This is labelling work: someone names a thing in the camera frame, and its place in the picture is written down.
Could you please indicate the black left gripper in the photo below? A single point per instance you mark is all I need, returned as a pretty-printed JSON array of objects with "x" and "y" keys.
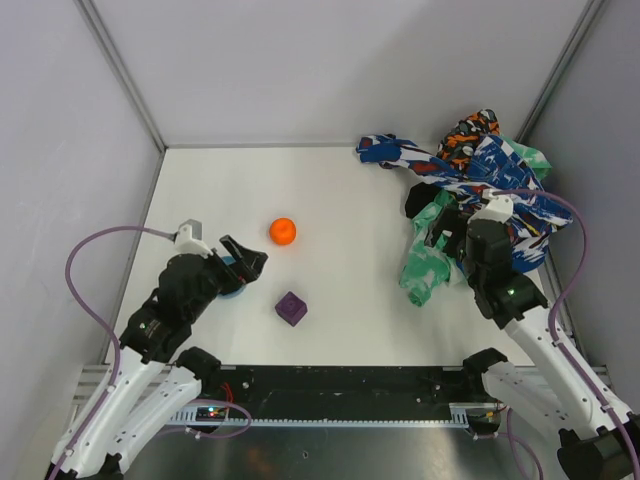
[{"x": 230, "y": 267}]

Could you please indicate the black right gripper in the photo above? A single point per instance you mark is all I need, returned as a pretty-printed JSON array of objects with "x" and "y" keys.
[{"x": 451, "y": 226}]

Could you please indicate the blue white red patterned cloth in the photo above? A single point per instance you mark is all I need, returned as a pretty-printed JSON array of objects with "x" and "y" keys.
[{"x": 493, "y": 165}]

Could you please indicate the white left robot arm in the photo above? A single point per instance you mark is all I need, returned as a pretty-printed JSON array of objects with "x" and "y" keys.
[{"x": 152, "y": 377}]

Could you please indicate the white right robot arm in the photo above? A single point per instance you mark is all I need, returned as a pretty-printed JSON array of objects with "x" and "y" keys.
[{"x": 598, "y": 433}]

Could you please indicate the green white cloth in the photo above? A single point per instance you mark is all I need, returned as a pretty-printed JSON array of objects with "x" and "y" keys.
[{"x": 427, "y": 267}]

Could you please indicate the orange black patterned cloth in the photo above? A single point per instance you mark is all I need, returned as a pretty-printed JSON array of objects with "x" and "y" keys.
[{"x": 458, "y": 145}]

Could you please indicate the blue round disc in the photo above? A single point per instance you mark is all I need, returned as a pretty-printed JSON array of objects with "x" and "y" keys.
[{"x": 228, "y": 260}]

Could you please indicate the orange ball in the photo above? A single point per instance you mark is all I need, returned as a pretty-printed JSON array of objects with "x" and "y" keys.
[{"x": 283, "y": 231}]

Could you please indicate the purple cube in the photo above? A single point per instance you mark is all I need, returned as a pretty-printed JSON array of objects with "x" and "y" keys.
[{"x": 291, "y": 308}]

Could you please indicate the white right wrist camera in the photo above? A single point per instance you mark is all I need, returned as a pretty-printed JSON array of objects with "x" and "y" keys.
[{"x": 499, "y": 209}]

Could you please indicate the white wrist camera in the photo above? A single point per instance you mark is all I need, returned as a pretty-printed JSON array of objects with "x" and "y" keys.
[
  {"x": 499, "y": 209},
  {"x": 189, "y": 239}
]

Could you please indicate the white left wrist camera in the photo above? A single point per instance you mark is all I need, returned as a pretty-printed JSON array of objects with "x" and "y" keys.
[{"x": 189, "y": 239}]

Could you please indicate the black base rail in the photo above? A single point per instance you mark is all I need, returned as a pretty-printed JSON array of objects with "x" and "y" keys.
[{"x": 350, "y": 395}]

